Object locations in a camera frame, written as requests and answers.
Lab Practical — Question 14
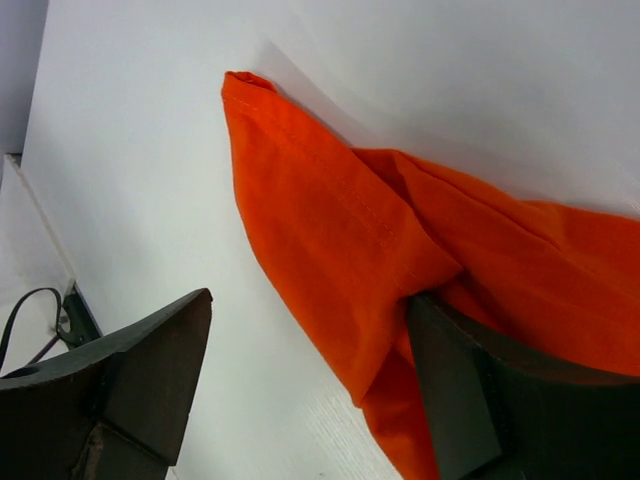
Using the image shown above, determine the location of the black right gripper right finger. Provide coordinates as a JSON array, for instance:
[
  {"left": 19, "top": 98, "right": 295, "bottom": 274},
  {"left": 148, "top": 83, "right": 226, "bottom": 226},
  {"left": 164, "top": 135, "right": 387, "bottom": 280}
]
[{"left": 407, "top": 292, "right": 639, "bottom": 479}]

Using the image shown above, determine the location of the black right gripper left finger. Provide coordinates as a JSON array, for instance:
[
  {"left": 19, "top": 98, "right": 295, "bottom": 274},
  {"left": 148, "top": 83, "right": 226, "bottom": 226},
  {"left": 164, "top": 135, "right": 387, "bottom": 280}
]
[{"left": 1, "top": 288, "right": 212, "bottom": 480}]

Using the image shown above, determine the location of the orange t shirt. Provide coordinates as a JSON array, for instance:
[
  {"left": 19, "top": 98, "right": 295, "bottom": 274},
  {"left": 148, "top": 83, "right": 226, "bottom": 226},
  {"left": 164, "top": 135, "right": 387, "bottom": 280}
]
[{"left": 221, "top": 72, "right": 639, "bottom": 479}]

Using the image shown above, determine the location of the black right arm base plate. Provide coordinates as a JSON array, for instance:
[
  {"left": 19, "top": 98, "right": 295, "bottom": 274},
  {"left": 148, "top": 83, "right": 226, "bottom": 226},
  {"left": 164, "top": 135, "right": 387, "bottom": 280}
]
[{"left": 0, "top": 279, "right": 104, "bottom": 376}]

